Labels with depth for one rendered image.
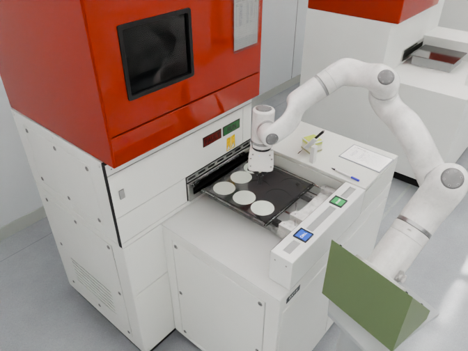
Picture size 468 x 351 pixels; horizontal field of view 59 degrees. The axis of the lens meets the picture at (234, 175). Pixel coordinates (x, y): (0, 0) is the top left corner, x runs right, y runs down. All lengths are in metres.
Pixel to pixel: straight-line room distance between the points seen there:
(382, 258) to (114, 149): 0.94
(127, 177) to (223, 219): 0.48
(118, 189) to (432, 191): 1.07
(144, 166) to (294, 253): 0.64
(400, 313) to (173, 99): 1.02
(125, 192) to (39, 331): 1.27
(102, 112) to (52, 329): 1.57
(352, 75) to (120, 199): 0.96
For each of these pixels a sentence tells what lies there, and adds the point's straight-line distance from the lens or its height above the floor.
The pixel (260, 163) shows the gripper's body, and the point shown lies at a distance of 1.65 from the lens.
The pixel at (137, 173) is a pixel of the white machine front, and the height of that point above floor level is 1.13.
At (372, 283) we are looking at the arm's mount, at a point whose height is 1.03.
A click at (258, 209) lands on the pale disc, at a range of 1.75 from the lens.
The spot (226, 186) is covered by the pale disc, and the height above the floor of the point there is 0.90.
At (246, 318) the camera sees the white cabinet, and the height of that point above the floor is 0.60.
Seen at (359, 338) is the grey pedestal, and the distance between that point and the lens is 1.48.
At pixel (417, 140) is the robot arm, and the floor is 1.32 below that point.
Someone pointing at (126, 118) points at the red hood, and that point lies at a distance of 1.42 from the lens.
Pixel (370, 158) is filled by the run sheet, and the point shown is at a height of 0.97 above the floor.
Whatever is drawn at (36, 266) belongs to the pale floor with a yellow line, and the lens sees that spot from 3.02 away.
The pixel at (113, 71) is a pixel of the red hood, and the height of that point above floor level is 1.55.
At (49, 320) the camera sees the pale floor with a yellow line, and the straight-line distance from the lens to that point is 2.69.
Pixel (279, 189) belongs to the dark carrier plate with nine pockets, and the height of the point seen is 0.90.
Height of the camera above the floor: 2.01
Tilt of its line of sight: 35 degrees down
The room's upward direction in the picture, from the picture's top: straight up
